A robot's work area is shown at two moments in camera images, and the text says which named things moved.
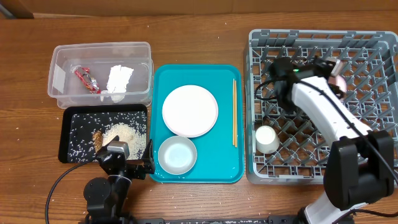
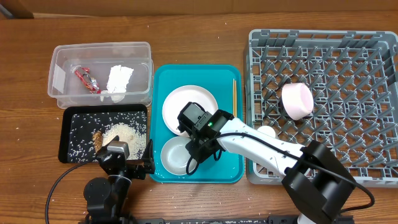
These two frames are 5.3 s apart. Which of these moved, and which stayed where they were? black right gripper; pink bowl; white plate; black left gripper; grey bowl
Moved: black right gripper; pink bowl
Stayed: grey bowl; black left gripper; white plate
